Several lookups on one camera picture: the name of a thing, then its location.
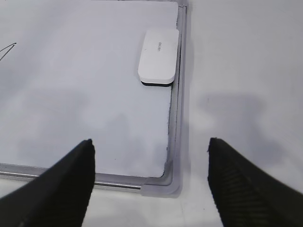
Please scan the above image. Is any white board with aluminium frame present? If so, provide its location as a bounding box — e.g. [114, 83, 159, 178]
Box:
[0, 0, 187, 197]

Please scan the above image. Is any white eraser with black felt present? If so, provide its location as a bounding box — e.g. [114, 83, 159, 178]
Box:
[138, 28, 179, 86]

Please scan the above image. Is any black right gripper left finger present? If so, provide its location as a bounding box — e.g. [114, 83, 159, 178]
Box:
[0, 139, 95, 227]

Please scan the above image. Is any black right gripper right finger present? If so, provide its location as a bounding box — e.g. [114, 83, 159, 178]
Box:
[207, 138, 303, 227]

